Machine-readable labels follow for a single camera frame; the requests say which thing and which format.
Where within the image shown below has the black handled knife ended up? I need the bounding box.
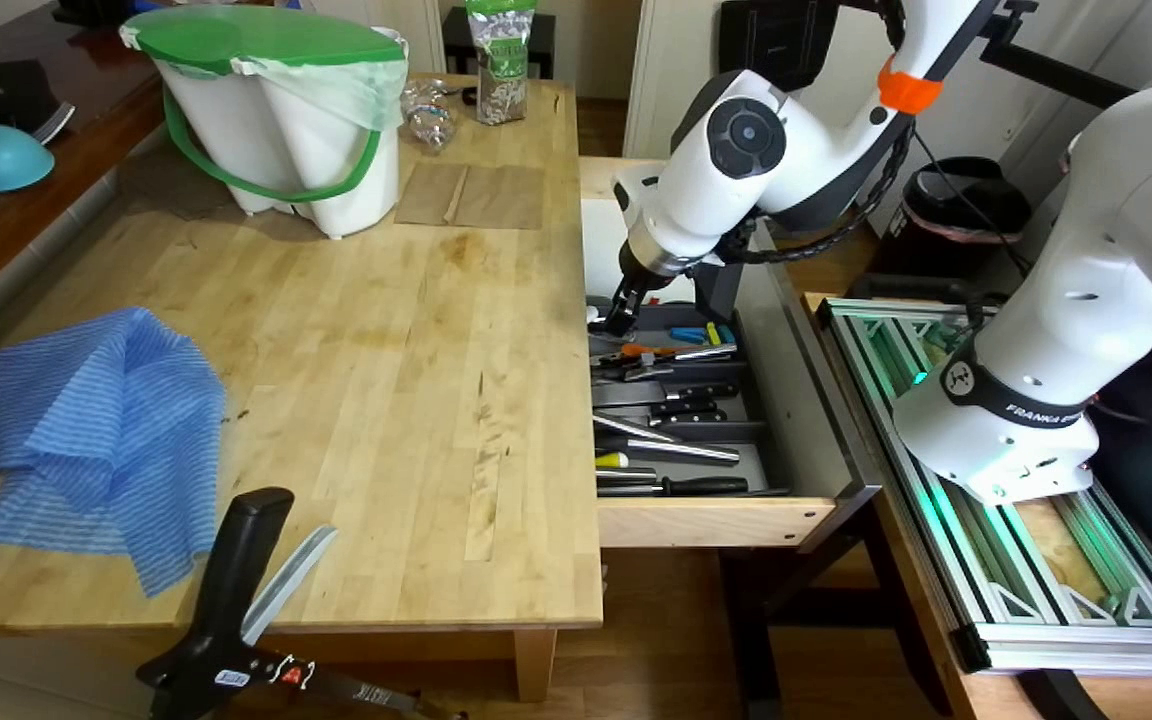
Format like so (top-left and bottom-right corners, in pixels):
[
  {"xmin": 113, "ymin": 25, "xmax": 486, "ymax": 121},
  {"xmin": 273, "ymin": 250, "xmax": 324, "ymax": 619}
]
[
  {"xmin": 596, "ymin": 473, "xmax": 756, "ymax": 500},
  {"xmin": 592, "ymin": 378, "xmax": 756, "ymax": 417}
]

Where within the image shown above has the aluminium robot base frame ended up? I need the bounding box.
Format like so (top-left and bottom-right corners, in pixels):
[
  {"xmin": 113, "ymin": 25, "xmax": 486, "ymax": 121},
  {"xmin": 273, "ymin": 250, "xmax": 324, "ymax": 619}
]
[{"xmin": 813, "ymin": 290, "xmax": 1152, "ymax": 681}]

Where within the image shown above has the orange handled utensil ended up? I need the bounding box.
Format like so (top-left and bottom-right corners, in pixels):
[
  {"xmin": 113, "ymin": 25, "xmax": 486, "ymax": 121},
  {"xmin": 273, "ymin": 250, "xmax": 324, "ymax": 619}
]
[{"xmin": 612, "ymin": 340, "xmax": 686, "ymax": 366}]

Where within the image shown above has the white handled utensil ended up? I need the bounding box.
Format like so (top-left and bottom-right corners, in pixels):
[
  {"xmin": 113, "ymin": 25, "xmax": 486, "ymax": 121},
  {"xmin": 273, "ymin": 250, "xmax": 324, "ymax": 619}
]
[{"xmin": 670, "ymin": 342, "xmax": 745, "ymax": 366}]

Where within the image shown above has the black waste bin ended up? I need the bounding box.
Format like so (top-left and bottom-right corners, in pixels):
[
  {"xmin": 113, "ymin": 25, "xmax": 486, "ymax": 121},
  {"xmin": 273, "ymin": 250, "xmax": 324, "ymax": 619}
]
[{"xmin": 899, "ymin": 153, "xmax": 1036, "ymax": 250}]

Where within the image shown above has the yellow tipped metal tool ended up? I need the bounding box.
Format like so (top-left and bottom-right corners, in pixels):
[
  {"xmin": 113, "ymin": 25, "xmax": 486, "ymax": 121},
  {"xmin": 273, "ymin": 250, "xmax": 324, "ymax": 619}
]
[{"xmin": 592, "ymin": 424, "xmax": 748, "ymax": 473}]

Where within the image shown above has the grey cutlery tray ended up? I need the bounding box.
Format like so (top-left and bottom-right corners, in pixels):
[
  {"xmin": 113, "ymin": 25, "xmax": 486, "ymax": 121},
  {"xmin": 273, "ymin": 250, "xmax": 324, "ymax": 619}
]
[{"xmin": 586, "ymin": 295, "xmax": 775, "ymax": 500}]

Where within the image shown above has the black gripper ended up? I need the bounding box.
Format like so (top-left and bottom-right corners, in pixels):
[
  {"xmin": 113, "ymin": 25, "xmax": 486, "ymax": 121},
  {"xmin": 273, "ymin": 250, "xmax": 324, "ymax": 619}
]
[{"xmin": 598, "ymin": 239, "xmax": 668, "ymax": 340}]

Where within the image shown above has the dark wood veneer board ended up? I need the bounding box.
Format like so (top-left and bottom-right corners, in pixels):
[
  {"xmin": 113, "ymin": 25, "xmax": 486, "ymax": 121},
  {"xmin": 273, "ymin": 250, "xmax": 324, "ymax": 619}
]
[
  {"xmin": 393, "ymin": 160, "xmax": 477, "ymax": 227},
  {"xmin": 446, "ymin": 160, "xmax": 566, "ymax": 233}
]

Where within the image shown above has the blue cloth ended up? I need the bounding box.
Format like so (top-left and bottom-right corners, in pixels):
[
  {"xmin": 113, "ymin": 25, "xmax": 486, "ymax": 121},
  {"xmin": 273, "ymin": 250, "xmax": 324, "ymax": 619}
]
[{"xmin": 0, "ymin": 305, "xmax": 233, "ymax": 605}]

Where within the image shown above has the black camera clamp stand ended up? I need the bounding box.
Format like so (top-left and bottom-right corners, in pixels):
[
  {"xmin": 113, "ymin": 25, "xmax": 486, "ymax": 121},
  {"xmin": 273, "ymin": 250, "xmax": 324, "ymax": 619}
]
[{"xmin": 130, "ymin": 485, "xmax": 470, "ymax": 720}]

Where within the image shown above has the green bucket lid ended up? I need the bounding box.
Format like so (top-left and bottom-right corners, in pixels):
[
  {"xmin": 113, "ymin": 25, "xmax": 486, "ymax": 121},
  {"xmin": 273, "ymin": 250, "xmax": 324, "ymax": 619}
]
[{"xmin": 119, "ymin": 2, "xmax": 415, "ymax": 78}]

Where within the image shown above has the white green-lidded container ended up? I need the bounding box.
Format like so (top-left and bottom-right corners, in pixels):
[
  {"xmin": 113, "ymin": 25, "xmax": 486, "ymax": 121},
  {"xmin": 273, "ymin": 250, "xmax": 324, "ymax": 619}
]
[{"xmin": 119, "ymin": 2, "xmax": 415, "ymax": 245}]

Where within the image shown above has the dark wood side table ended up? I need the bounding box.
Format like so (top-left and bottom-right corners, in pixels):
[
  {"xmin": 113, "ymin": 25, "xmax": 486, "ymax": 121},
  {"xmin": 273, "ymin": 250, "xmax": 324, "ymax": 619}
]
[{"xmin": 0, "ymin": 2, "xmax": 166, "ymax": 331}]

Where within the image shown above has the wooden drawer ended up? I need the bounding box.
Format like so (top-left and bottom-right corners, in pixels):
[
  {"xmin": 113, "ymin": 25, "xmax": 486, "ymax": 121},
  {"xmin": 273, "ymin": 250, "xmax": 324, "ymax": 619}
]
[{"xmin": 577, "ymin": 153, "xmax": 886, "ymax": 556}]

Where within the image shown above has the clear glass jar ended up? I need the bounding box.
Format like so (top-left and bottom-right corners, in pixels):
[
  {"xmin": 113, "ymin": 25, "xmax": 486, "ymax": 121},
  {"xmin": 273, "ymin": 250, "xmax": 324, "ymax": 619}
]
[{"xmin": 400, "ymin": 71, "xmax": 465, "ymax": 155}]

